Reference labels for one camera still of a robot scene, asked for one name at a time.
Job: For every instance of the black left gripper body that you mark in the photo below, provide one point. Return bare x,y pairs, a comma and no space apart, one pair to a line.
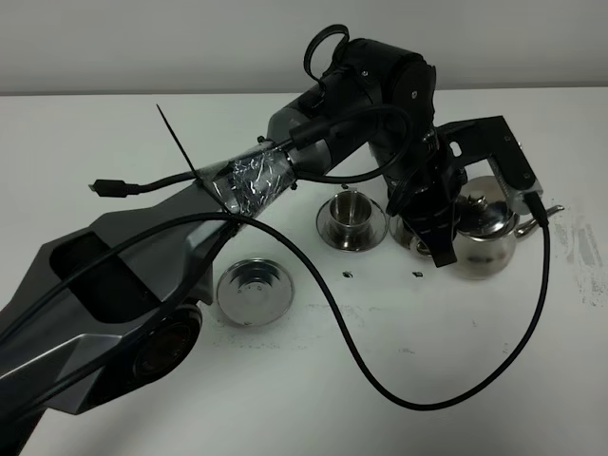
432,185

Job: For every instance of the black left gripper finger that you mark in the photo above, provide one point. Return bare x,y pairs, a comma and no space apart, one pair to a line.
437,234

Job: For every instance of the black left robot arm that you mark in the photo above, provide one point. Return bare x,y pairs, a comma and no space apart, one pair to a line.
114,306

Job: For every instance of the right stainless steel saucer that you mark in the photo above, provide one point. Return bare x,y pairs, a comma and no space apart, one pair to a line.
404,237

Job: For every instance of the stainless steel saucer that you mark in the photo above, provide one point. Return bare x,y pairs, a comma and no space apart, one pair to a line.
404,237
370,239

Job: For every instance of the left stainless steel saucer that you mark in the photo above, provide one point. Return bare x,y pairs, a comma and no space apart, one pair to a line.
370,239

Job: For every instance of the left stainless steel teacup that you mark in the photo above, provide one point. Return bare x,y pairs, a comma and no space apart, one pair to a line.
350,215

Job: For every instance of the stainless steel teapot tray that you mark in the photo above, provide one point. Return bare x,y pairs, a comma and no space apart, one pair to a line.
255,292

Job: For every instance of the black zip tie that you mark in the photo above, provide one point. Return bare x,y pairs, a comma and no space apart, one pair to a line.
190,161

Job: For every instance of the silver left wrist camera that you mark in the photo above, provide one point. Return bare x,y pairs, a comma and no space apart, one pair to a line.
515,176

